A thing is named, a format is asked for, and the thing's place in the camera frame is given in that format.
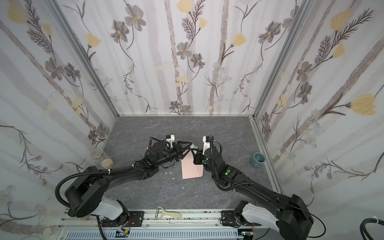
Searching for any pink paper envelope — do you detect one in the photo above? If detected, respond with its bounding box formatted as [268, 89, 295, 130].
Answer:
[181, 152, 204, 180]

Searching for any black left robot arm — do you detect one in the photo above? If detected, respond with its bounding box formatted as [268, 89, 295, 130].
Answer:
[55, 140, 193, 218]

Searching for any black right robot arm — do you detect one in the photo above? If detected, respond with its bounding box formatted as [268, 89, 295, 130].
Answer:
[191, 147, 317, 240]

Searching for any teal ceramic cup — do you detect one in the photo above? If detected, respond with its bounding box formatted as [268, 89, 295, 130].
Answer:
[250, 152, 266, 168]

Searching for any cream vegetable peeler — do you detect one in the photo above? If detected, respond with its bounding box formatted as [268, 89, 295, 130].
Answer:
[155, 207, 183, 219]

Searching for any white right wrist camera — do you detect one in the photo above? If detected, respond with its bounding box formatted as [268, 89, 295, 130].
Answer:
[203, 136, 214, 155]

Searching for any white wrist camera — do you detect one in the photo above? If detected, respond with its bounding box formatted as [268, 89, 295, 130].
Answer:
[203, 136, 214, 155]
[165, 135, 175, 149]

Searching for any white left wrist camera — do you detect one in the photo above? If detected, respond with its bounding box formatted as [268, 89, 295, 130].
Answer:
[165, 135, 175, 149]

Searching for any aluminium mounting rail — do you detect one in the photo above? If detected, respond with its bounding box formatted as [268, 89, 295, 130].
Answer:
[52, 203, 285, 240]

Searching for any black corrugated cable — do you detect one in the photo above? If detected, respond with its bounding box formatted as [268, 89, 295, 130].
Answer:
[359, 217, 384, 240]

